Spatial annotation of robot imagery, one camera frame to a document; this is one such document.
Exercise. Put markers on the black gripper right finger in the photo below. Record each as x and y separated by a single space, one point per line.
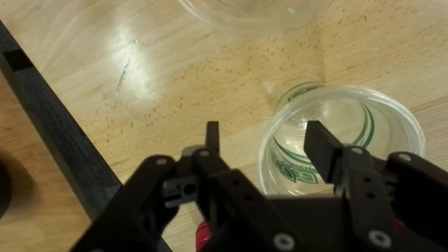
323 150

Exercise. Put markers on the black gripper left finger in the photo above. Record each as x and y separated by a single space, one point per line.
212 138

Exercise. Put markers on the red apple-shaped wooden toy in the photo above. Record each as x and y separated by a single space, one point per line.
204 236

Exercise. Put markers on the clear plastic cup green logo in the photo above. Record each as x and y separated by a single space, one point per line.
253 15

